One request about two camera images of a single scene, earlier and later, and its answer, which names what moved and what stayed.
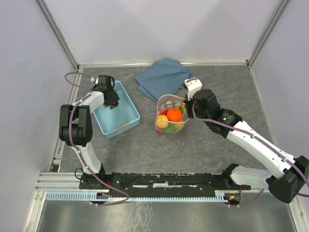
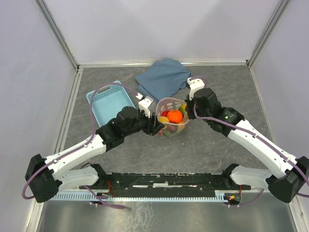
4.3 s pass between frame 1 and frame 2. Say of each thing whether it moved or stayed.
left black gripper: moved
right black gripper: stayed
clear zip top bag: stayed
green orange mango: stayed
